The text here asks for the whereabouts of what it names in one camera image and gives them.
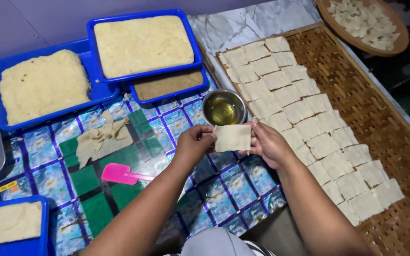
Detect printed blue green plastic mat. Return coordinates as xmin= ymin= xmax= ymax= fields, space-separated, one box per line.
xmin=0 ymin=67 xmax=288 ymax=256

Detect pile of dough scraps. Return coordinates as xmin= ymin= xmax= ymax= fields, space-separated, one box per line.
xmin=76 ymin=109 xmax=135 ymax=170

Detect steel bowl of oil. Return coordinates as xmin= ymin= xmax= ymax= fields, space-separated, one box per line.
xmin=202 ymin=88 xmax=248 ymax=127

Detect heap of small dough pieces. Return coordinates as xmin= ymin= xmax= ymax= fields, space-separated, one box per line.
xmin=326 ymin=0 xmax=401 ymax=51

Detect rectangular woven bamboo tray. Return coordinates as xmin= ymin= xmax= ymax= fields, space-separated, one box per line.
xmin=214 ymin=21 xmax=410 ymax=256

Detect large blue plastic tray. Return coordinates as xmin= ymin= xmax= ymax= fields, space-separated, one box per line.
xmin=0 ymin=38 xmax=121 ymax=133

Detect person's left hand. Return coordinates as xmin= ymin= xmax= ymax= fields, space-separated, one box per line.
xmin=174 ymin=124 xmax=217 ymax=171

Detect rows of cut dough squares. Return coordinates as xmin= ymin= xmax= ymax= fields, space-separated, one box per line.
xmin=218 ymin=36 xmax=406 ymax=227

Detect person's right hand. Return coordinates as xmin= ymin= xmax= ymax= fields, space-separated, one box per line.
xmin=242 ymin=117 xmax=298 ymax=171

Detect person's grey clothing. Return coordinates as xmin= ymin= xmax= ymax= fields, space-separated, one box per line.
xmin=162 ymin=227 xmax=277 ymax=256

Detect thin rectangular dough sheet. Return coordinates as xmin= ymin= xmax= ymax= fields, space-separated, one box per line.
xmin=213 ymin=124 xmax=253 ymax=153

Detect round woven basket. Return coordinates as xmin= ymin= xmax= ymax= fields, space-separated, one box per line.
xmin=315 ymin=0 xmax=410 ymax=58

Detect brown dough slab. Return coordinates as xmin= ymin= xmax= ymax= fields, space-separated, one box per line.
xmin=133 ymin=68 xmax=204 ymax=101

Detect pale yellow dough slab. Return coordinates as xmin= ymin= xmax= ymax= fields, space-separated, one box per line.
xmin=94 ymin=15 xmax=195 ymax=79
xmin=0 ymin=49 xmax=91 ymax=126

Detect pink silicone spatula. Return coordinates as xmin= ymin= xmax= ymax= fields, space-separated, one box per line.
xmin=101 ymin=162 xmax=156 ymax=186

